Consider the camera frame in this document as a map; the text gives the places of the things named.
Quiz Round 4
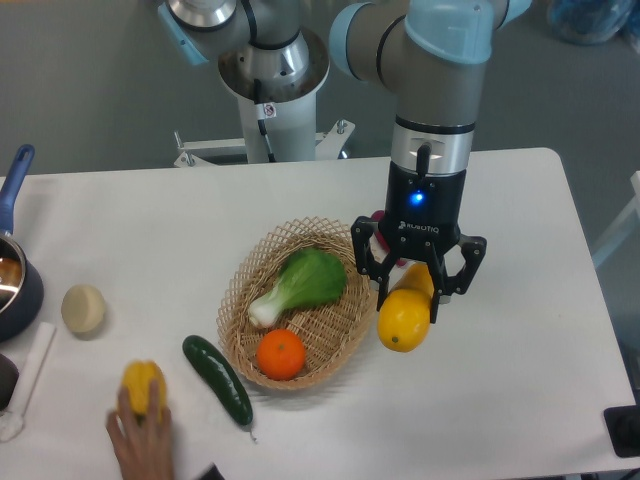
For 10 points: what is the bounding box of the yellow bell pepper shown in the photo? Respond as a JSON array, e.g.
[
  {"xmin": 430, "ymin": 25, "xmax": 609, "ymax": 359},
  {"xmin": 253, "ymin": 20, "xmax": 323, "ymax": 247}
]
[{"xmin": 120, "ymin": 360, "xmax": 167, "ymax": 419}]

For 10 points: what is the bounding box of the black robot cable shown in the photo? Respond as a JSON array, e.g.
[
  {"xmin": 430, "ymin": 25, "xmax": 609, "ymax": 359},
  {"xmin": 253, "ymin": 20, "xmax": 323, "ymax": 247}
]
[{"xmin": 252, "ymin": 78, "xmax": 277, "ymax": 164}]

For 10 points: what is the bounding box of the person's bare hand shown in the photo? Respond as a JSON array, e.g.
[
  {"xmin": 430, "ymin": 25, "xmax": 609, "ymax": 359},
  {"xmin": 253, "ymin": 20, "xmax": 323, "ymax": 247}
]
[{"xmin": 105, "ymin": 380, "xmax": 175, "ymax": 479}]

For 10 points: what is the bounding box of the woven wicker basket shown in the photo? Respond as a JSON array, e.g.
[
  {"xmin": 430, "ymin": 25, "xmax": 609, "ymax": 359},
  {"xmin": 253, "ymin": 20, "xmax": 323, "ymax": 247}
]
[{"xmin": 217, "ymin": 217, "xmax": 377, "ymax": 391}]

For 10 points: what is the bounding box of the white plastic spoon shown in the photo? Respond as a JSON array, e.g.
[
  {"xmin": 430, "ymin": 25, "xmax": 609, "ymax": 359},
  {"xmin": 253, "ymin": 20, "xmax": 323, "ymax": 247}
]
[{"xmin": 1, "ymin": 322, "xmax": 56, "ymax": 443}]

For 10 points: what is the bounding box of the pink and white object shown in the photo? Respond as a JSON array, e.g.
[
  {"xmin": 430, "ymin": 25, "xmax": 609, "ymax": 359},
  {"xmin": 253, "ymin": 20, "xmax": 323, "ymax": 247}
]
[{"xmin": 371, "ymin": 210, "xmax": 407, "ymax": 268}]

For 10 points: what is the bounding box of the black device at edge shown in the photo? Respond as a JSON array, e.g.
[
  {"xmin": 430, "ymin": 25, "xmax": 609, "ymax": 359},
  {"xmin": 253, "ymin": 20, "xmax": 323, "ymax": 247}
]
[{"xmin": 603, "ymin": 405, "xmax": 640, "ymax": 458}]

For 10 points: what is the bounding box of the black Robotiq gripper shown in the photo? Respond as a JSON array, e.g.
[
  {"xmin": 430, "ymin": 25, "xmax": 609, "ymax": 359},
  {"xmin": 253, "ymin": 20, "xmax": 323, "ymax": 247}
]
[{"xmin": 349, "ymin": 160, "xmax": 488, "ymax": 324}]

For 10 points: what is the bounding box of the dark blue saucepan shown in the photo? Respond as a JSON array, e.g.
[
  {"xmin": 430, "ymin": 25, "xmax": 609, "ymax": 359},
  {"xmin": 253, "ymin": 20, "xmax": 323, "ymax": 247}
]
[{"xmin": 1, "ymin": 144, "xmax": 44, "ymax": 342}]

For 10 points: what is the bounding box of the blue plastic bag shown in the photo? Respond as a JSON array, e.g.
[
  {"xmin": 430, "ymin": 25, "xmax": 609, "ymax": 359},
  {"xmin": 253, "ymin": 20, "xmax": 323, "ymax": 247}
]
[{"xmin": 546, "ymin": 0, "xmax": 636, "ymax": 46}]

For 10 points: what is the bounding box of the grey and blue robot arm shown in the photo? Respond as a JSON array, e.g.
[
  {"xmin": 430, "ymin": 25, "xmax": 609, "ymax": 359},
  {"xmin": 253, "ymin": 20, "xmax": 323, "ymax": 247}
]
[{"xmin": 158, "ymin": 1, "xmax": 528, "ymax": 307}]

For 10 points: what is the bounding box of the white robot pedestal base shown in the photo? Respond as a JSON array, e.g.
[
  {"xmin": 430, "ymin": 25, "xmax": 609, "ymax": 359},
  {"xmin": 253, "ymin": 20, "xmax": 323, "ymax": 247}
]
[{"xmin": 172, "ymin": 29, "xmax": 356, "ymax": 168}]

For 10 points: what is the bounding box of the beige round bun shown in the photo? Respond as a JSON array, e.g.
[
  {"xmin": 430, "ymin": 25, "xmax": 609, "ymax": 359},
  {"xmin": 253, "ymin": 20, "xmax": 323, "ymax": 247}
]
[{"xmin": 61, "ymin": 284, "xmax": 106, "ymax": 334}]

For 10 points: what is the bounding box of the black sleeve cuff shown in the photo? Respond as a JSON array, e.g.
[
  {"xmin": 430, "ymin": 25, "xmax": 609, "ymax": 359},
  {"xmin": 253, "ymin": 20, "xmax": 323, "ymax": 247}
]
[{"xmin": 197, "ymin": 464, "xmax": 225, "ymax": 480}]

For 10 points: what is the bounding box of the yellow mango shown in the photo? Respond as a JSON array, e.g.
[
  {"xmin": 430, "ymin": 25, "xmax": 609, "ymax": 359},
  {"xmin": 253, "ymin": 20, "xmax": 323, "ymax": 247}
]
[{"xmin": 377, "ymin": 263, "xmax": 434, "ymax": 353}]

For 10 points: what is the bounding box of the dark round object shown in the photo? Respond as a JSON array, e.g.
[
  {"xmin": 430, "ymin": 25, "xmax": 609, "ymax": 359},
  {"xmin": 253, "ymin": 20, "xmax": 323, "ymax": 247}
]
[{"xmin": 0, "ymin": 354, "xmax": 19, "ymax": 411}]

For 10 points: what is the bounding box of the orange fruit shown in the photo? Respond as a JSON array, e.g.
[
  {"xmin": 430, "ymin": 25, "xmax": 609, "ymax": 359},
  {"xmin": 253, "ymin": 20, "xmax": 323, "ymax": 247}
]
[{"xmin": 256, "ymin": 329, "xmax": 306, "ymax": 381}]

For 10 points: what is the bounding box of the dark green cucumber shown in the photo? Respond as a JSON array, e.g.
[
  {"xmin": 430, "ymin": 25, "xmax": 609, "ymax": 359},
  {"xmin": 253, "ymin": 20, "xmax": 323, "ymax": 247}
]
[{"xmin": 182, "ymin": 335, "xmax": 257, "ymax": 442}]

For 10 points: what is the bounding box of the green bok choy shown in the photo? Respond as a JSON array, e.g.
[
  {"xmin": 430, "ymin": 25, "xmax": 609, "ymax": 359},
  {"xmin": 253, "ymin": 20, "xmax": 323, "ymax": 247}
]
[{"xmin": 248, "ymin": 247, "xmax": 347, "ymax": 328}]

